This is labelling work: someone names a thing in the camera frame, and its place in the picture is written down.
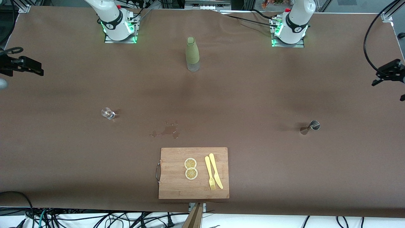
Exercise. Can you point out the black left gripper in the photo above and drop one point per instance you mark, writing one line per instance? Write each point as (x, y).
(393, 68)

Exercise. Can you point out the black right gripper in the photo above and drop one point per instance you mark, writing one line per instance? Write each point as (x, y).
(9, 64)

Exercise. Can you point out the steel double jigger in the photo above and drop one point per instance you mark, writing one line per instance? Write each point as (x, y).
(315, 125)

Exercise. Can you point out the clear glass measuring cup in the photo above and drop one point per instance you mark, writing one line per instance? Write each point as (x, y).
(107, 112)

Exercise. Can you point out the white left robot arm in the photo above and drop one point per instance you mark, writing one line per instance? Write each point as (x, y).
(295, 22)

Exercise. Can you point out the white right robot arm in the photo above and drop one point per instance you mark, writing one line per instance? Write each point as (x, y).
(110, 19)

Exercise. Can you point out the brown table cover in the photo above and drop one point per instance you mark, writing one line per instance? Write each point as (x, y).
(284, 158)

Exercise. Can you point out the colourful packets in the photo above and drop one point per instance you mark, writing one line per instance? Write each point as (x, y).
(273, 3)

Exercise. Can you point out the scattered metal bits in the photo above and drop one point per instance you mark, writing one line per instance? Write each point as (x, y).
(169, 129)

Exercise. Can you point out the green sleeved glass bottle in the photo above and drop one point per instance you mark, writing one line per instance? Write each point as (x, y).
(192, 53)

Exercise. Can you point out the wooden cutting board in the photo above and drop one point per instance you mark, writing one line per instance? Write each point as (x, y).
(174, 186)

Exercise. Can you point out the lemon slice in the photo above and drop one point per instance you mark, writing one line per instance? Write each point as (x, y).
(191, 173)
(190, 163)

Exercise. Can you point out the yellow plastic knife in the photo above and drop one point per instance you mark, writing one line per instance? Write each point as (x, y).
(214, 166)

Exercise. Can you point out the grey power strip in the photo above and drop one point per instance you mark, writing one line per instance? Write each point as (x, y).
(207, 6)

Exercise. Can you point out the yellow plastic fork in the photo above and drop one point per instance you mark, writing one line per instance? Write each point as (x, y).
(208, 167)

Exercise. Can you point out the aluminium frame profile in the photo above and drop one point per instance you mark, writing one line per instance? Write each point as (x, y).
(387, 15)
(23, 8)

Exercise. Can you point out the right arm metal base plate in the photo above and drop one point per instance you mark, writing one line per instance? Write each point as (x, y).
(120, 41)

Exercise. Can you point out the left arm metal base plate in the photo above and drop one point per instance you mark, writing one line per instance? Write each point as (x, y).
(288, 45)

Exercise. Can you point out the metal post bracket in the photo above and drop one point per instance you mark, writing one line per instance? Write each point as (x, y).
(190, 207)

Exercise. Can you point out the vertical camera stand post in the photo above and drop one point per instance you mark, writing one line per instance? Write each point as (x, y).
(194, 220)

